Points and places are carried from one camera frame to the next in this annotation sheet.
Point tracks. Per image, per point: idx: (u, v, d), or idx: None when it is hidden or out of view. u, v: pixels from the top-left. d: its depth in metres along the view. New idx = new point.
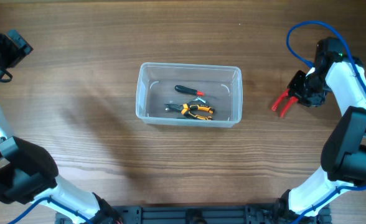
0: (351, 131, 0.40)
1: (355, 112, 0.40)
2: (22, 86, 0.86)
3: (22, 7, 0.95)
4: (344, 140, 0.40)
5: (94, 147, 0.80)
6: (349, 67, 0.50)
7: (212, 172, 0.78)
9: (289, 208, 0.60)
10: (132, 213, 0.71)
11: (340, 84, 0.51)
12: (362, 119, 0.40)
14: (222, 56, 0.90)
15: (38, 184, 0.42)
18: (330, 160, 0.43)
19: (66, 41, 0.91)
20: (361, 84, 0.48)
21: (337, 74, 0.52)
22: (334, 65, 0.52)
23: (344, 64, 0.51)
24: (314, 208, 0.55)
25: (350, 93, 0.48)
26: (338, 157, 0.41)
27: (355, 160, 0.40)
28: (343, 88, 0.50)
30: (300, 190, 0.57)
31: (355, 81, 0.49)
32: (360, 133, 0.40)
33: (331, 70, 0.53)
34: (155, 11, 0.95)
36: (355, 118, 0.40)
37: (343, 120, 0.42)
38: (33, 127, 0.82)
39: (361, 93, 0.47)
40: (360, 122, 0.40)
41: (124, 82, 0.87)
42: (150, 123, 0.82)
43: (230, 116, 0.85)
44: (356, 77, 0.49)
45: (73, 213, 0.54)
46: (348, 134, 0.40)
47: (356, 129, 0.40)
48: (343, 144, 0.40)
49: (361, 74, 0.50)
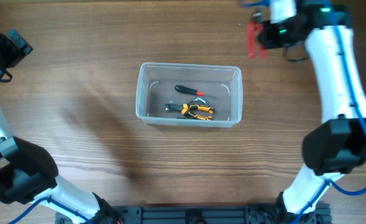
0: (329, 146, 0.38)
1: (334, 130, 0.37)
2: (22, 86, 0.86)
3: (22, 7, 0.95)
4: (323, 152, 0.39)
5: (94, 147, 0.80)
6: (334, 42, 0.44)
7: (211, 172, 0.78)
9: (287, 211, 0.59)
10: (132, 213, 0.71)
11: (322, 62, 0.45)
12: (343, 132, 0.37)
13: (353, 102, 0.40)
14: (222, 56, 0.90)
15: (38, 184, 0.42)
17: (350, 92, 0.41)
18: (311, 160, 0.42)
19: (66, 41, 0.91)
20: (345, 65, 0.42)
21: (319, 45, 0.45)
22: (321, 33, 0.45)
23: (327, 32, 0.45)
24: (310, 205, 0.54)
25: (331, 81, 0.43)
26: (320, 160, 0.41)
27: (334, 163, 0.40)
28: (325, 71, 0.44)
30: (291, 192, 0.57)
31: (339, 62, 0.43)
32: (340, 144, 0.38)
33: (317, 42, 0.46)
34: (154, 11, 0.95)
36: (333, 137, 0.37)
37: (323, 132, 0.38)
38: (33, 127, 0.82)
39: (344, 84, 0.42)
40: (339, 139, 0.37)
41: (124, 82, 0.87)
42: (150, 123, 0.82)
43: (230, 116, 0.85)
44: (340, 55, 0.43)
45: (73, 213, 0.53)
46: (327, 147, 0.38)
47: (335, 144, 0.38)
48: (323, 155, 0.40)
49: (347, 51, 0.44)
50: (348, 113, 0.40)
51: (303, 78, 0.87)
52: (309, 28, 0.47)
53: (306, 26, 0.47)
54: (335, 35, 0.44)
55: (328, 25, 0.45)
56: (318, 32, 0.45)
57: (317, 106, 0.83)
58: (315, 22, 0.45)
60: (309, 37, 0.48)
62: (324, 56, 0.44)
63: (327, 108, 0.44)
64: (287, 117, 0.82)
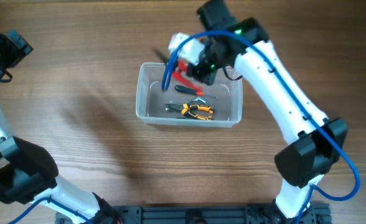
0: (303, 165, 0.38)
1: (301, 152, 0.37)
2: (22, 86, 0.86)
3: (22, 7, 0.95)
4: (300, 172, 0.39)
5: (94, 147, 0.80)
6: (262, 61, 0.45)
7: (211, 172, 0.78)
9: (287, 217, 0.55)
10: (132, 213, 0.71)
11: (257, 82, 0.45)
12: (310, 150, 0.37)
13: (306, 116, 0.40)
14: None
15: (38, 184, 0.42)
17: (299, 106, 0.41)
18: (290, 180, 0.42)
19: (66, 41, 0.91)
20: (282, 81, 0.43)
21: (249, 69, 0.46)
22: (244, 58, 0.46)
23: (250, 53, 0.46)
24: (305, 205, 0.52)
25: (276, 100, 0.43)
26: (299, 179, 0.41)
27: (312, 173, 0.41)
28: (265, 91, 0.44)
30: (282, 198, 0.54)
31: (275, 79, 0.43)
32: (311, 159, 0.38)
33: (246, 64, 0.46)
34: (155, 11, 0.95)
36: (304, 158, 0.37)
37: (291, 155, 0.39)
38: (33, 127, 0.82)
39: (289, 99, 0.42)
40: (310, 156, 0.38)
41: (124, 82, 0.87)
42: (150, 123, 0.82)
43: (230, 116, 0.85)
44: (274, 73, 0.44)
45: (73, 213, 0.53)
46: (302, 168, 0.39)
47: (307, 162, 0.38)
48: (300, 173, 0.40)
49: (277, 66, 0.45)
50: (306, 129, 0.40)
51: (303, 78, 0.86)
52: (231, 55, 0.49)
53: (226, 53, 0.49)
54: (259, 57, 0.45)
55: (247, 47, 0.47)
56: (241, 56, 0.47)
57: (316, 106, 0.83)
58: (234, 46, 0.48)
60: (233, 61, 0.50)
62: (259, 79, 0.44)
63: (284, 130, 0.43)
64: None
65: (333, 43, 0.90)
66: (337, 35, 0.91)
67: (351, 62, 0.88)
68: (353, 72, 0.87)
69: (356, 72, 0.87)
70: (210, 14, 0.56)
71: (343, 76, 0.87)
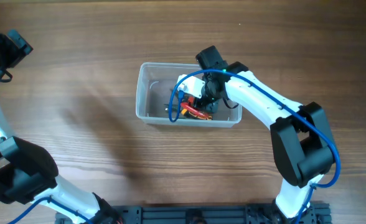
0: (287, 147, 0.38)
1: (278, 130, 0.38)
2: (22, 86, 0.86)
3: (22, 7, 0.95)
4: (289, 155, 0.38)
5: (94, 147, 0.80)
6: (241, 80, 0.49)
7: (212, 172, 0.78)
9: (287, 216, 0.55)
10: (132, 213, 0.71)
11: (244, 100, 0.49)
12: (287, 128, 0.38)
13: (281, 105, 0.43)
14: (222, 56, 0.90)
15: (38, 184, 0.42)
17: (274, 101, 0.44)
18: (290, 176, 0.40)
19: (66, 41, 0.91)
20: (260, 90, 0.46)
21: (234, 91, 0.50)
22: (229, 84, 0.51)
23: (233, 79, 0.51)
24: (305, 205, 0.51)
25: (258, 106, 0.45)
26: (297, 173, 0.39)
27: (309, 163, 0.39)
28: (251, 105, 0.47)
30: (282, 198, 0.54)
31: (254, 92, 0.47)
32: (295, 142, 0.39)
33: (233, 89, 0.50)
34: (155, 11, 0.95)
36: (282, 136, 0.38)
37: (275, 140, 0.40)
38: (33, 127, 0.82)
39: (267, 101, 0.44)
40: (290, 136, 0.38)
41: (124, 82, 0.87)
42: (150, 123, 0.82)
43: (230, 116, 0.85)
44: (253, 86, 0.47)
45: (73, 213, 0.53)
46: (288, 150, 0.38)
47: (290, 142, 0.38)
48: (292, 160, 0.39)
49: (256, 82, 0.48)
50: (282, 116, 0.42)
51: (303, 78, 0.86)
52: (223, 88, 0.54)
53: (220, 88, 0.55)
54: (238, 78, 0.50)
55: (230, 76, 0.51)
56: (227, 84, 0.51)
57: None
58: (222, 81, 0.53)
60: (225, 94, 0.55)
62: (243, 96, 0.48)
63: None
64: None
65: (332, 44, 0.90)
66: (337, 35, 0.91)
67: (351, 62, 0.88)
68: (352, 73, 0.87)
69: (356, 72, 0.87)
70: (207, 58, 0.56)
71: (343, 76, 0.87)
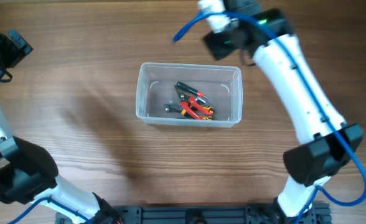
0: (315, 165, 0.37)
1: (315, 152, 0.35)
2: (22, 86, 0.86)
3: (22, 7, 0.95)
4: (311, 170, 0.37)
5: (94, 147, 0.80)
6: (282, 55, 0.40)
7: (212, 172, 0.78)
9: (287, 215, 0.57)
10: (132, 213, 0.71)
11: (276, 76, 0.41)
12: (323, 152, 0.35)
13: (324, 117, 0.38)
14: None
15: (38, 184, 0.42)
17: (317, 105, 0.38)
18: (298, 177, 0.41)
19: (66, 41, 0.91)
20: (305, 80, 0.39)
21: (267, 62, 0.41)
22: (266, 51, 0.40)
23: (272, 45, 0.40)
24: (307, 206, 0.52)
25: (295, 99, 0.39)
26: (307, 178, 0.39)
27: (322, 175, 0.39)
28: (285, 88, 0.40)
30: (284, 197, 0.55)
31: (297, 79, 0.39)
32: (324, 162, 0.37)
33: (265, 58, 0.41)
34: (155, 11, 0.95)
36: (316, 158, 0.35)
37: (304, 154, 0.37)
38: (33, 127, 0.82)
39: (309, 101, 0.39)
40: (323, 158, 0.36)
41: (124, 82, 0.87)
42: (150, 123, 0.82)
43: (230, 116, 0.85)
44: (296, 70, 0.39)
45: (73, 213, 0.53)
46: (313, 167, 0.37)
47: (320, 162, 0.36)
48: (311, 173, 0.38)
49: (299, 62, 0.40)
50: (322, 131, 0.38)
51: None
52: (252, 45, 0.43)
53: (247, 44, 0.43)
54: (279, 50, 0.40)
55: (270, 40, 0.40)
56: (262, 48, 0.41)
57: None
58: (256, 38, 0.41)
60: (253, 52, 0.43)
62: (281, 75, 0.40)
63: (299, 129, 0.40)
64: (286, 117, 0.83)
65: (332, 44, 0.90)
66: (337, 35, 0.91)
67: (351, 62, 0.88)
68: (353, 73, 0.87)
69: (356, 71, 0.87)
70: None
71: (343, 75, 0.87)
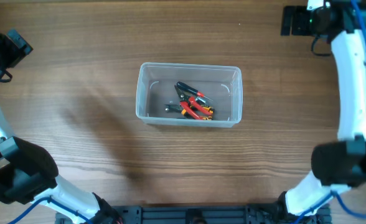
0: (343, 162, 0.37)
1: (349, 146, 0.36)
2: (22, 86, 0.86)
3: (22, 7, 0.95)
4: (338, 166, 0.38)
5: (94, 147, 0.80)
6: (362, 49, 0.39)
7: (212, 172, 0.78)
9: (289, 211, 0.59)
10: (132, 213, 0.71)
11: (343, 65, 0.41)
12: (358, 152, 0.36)
13: None
14: (222, 56, 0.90)
15: (38, 184, 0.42)
17: None
18: (324, 170, 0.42)
19: (66, 41, 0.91)
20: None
21: (344, 49, 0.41)
22: (348, 38, 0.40)
23: (356, 36, 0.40)
24: (312, 210, 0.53)
25: (354, 91, 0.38)
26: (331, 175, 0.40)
27: (347, 177, 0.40)
28: (348, 78, 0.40)
30: (296, 193, 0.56)
31: (365, 73, 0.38)
32: (354, 162, 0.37)
33: (342, 44, 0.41)
34: (155, 11, 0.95)
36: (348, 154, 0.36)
37: (338, 148, 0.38)
38: (33, 127, 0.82)
39: None
40: (354, 158, 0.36)
41: (124, 82, 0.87)
42: (150, 123, 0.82)
43: (230, 116, 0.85)
44: None
45: (73, 214, 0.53)
46: (341, 163, 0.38)
47: (350, 161, 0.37)
48: (337, 169, 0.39)
49: None
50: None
51: (303, 78, 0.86)
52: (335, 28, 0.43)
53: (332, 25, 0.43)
54: (363, 42, 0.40)
55: (357, 30, 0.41)
56: (346, 35, 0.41)
57: (317, 106, 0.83)
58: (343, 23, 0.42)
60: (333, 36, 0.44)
62: (351, 64, 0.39)
63: (343, 123, 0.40)
64: (286, 117, 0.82)
65: None
66: None
67: None
68: None
69: None
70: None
71: None
